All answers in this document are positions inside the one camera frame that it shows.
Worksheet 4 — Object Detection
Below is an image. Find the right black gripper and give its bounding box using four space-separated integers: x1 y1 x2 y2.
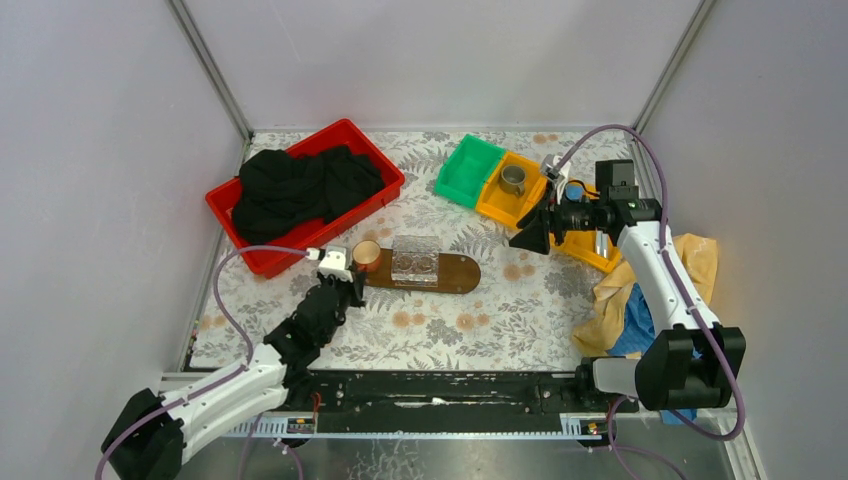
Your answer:
509 179 606 256

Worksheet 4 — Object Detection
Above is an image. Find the orange ceramic cup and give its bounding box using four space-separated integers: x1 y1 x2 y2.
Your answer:
352 240 382 273

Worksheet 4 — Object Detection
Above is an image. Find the grey metal cup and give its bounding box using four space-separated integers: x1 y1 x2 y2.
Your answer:
498 164 527 197

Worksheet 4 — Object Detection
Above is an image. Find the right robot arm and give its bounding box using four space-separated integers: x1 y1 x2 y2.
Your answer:
509 160 746 412

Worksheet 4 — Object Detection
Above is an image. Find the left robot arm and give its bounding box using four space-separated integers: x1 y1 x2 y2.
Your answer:
95 272 366 479

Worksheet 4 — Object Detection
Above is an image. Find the blue toothpaste tube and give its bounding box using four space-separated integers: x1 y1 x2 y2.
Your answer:
563 183 585 202

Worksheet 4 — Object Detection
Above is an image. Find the packaged toothbrush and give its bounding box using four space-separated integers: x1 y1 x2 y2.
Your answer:
594 231 609 259

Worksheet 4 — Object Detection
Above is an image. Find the yellow bin with toothpaste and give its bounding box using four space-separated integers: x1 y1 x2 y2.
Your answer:
523 182 601 250

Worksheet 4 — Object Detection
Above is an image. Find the oval wooden tray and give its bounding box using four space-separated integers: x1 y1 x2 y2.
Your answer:
365 248 481 294

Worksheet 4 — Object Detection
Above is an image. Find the yellow bin with toothbrushes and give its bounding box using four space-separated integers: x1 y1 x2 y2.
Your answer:
551 231 622 273

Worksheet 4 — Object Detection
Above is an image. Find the yellow bin with cups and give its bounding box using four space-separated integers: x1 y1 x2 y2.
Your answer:
474 151 548 230

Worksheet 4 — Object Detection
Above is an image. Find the green plastic bin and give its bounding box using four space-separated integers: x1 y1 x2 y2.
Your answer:
434 135 506 209

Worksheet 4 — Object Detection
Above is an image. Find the yellow cloth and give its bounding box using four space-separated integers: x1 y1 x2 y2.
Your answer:
571 233 719 357

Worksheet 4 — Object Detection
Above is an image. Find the black cloth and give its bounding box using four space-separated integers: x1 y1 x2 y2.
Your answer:
231 145 385 245

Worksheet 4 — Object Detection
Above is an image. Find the blue cloth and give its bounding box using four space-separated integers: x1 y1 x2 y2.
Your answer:
608 284 697 425

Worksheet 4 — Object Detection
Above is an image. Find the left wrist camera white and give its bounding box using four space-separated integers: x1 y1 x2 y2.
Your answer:
306 245 353 283

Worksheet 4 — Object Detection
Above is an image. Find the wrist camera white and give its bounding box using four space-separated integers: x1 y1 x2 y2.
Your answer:
539 154 571 187
306 245 353 283

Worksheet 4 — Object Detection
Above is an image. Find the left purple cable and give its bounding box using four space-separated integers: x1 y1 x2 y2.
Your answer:
94 245 313 480

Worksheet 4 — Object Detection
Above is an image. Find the purple cable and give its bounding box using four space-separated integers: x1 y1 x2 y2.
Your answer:
94 245 313 480
556 124 747 480

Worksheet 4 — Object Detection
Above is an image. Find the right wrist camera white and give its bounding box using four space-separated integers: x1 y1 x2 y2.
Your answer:
539 154 571 187

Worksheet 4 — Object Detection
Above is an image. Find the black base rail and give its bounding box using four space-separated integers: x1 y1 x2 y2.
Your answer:
185 367 647 440

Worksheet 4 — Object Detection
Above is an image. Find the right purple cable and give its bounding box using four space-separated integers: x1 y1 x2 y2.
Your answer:
556 124 747 480

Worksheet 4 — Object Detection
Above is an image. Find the right aluminium frame post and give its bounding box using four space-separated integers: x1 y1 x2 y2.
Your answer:
632 0 717 133

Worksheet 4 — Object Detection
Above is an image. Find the aluminium frame post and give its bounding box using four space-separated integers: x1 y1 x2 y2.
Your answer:
165 0 254 142
632 0 717 133

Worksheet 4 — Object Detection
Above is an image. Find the left aluminium frame post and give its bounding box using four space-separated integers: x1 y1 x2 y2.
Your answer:
165 0 254 142

